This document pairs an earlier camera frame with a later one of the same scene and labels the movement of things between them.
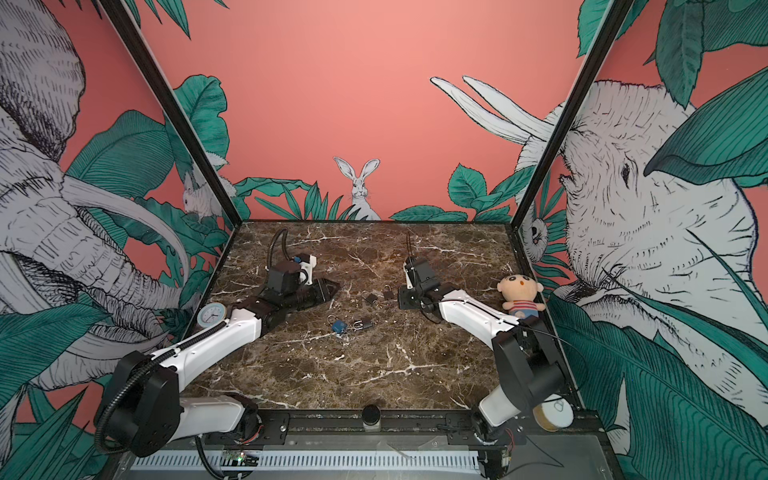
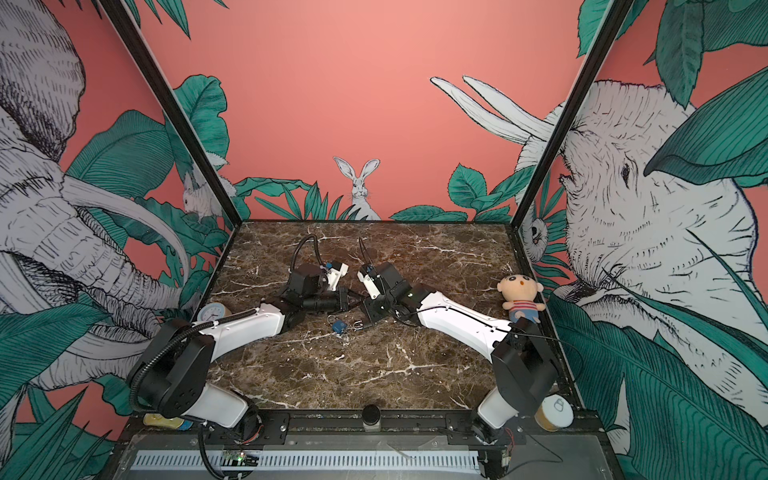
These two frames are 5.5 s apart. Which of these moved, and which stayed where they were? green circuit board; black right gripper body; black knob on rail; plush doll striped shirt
Moved: black right gripper body
Stayed: plush doll striped shirt; black knob on rail; green circuit board
